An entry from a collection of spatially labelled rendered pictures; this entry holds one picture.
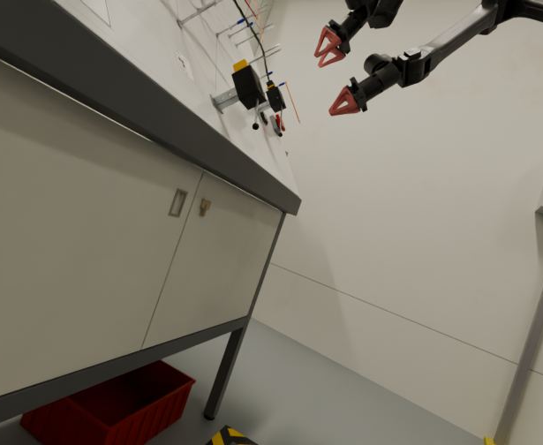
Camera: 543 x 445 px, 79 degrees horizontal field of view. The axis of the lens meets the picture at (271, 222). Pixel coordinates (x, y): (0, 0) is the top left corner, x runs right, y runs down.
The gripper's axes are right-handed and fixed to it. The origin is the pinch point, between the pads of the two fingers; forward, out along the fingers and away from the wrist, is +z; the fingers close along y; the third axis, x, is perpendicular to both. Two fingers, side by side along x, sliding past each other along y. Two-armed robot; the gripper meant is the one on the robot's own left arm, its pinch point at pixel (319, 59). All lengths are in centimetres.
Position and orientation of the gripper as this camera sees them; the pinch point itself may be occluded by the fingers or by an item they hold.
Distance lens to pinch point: 111.8
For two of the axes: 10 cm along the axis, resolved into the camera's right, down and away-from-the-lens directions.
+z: -6.9, 7.0, 1.6
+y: -3.3, -1.1, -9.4
